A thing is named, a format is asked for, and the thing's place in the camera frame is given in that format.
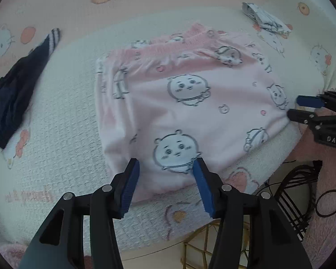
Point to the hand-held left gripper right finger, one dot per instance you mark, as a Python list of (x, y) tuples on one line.
[(204, 190)]

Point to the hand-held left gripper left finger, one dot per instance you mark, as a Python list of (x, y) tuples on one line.
[(130, 185)]

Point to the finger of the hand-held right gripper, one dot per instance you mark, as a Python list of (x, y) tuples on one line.
[(308, 101), (299, 116)]

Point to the pink cartoon print pants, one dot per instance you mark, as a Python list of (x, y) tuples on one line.
[(184, 112)]

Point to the navy shorts with striped cuff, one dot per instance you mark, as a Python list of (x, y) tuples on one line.
[(14, 101)]

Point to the pink cartoon printed blanket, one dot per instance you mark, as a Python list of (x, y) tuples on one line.
[(58, 173)]

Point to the folded white printed cloth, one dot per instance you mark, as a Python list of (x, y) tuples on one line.
[(264, 18)]

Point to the person's pink fleece clothing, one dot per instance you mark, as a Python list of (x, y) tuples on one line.
[(324, 235)]

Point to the pink fluffy cloth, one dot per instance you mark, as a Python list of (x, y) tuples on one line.
[(8, 255)]

